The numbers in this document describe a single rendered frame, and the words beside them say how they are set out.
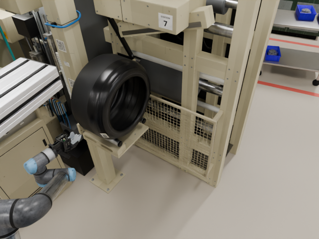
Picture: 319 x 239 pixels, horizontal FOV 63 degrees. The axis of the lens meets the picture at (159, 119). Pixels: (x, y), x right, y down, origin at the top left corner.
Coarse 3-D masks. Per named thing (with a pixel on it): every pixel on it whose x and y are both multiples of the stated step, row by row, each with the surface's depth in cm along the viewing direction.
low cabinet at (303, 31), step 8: (280, 0) 460; (288, 0) 455; (296, 0) 450; (304, 0) 445; (312, 0) 440; (280, 8) 467; (288, 8) 462; (296, 8) 456; (272, 32) 502; (280, 32) 497; (288, 32) 491; (296, 32) 481; (304, 32) 475; (312, 32) 470
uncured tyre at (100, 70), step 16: (96, 64) 159; (112, 64) 158; (128, 64) 162; (80, 80) 157; (96, 80) 153; (112, 80) 153; (128, 80) 201; (144, 80) 177; (80, 96) 157; (96, 96) 151; (112, 96) 155; (128, 96) 206; (144, 96) 190; (80, 112) 160; (96, 112) 154; (112, 112) 204; (128, 112) 203; (144, 112) 195; (96, 128) 161; (112, 128) 167; (128, 128) 184
